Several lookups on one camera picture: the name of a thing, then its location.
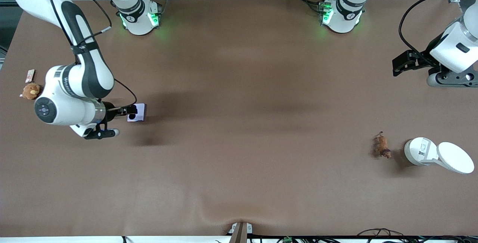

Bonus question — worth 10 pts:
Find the lilac flip phone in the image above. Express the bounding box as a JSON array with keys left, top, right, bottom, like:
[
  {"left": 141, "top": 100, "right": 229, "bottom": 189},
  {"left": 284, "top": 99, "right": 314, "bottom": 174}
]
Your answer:
[{"left": 127, "top": 103, "right": 147, "bottom": 123}]

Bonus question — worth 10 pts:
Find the brown lion figurine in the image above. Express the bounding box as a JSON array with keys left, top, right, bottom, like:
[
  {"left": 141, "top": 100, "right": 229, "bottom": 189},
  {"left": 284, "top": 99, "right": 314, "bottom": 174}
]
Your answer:
[{"left": 372, "top": 131, "right": 392, "bottom": 159}]

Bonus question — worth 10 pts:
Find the brown plush bear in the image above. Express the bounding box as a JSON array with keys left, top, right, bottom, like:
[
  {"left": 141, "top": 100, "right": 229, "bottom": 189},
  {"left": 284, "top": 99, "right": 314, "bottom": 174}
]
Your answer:
[{"left": 21, "top": 83, "right": 41, "bottom": 100}]

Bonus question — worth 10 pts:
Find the white open-lid container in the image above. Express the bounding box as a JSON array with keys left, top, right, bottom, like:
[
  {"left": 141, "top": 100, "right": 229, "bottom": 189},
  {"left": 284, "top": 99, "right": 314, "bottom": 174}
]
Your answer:
[{"left": 404, "top": 137, "right": 475, "bottom": 175}]

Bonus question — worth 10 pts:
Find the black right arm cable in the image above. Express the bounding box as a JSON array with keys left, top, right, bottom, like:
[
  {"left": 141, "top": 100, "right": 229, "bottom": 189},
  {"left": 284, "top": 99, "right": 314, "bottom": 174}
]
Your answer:
[{"left": 41, "top": 0, "right": 138, "bottom": 110}]

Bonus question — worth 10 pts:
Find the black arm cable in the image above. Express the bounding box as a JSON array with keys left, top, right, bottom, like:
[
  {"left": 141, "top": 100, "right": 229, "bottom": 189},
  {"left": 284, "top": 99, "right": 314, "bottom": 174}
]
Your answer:
[
  {"left": 41, "top": 0, "right": 138, "bottom": 110},
  {"left": 398, "top": 0, "right": 469, "bottom": 65}
]

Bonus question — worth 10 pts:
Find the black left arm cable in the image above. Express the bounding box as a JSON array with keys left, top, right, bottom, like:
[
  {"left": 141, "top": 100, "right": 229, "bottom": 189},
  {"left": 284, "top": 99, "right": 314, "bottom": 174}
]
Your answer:
[{"left": 398, "top": 0, "right": 469, "bottom": 65}]

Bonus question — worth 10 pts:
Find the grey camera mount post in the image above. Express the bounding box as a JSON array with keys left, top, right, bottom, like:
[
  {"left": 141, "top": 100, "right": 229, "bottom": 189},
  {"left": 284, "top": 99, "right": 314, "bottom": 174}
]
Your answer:
[{"left": 229, "top": 222, "right": 253, "bottom": 243}]

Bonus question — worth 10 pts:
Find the black cable bundle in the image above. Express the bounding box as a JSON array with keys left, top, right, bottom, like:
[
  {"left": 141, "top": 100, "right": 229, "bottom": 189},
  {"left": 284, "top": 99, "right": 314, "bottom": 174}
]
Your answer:
[{"left": 258, "top": 228, "right": 478, "bottom": 243}]

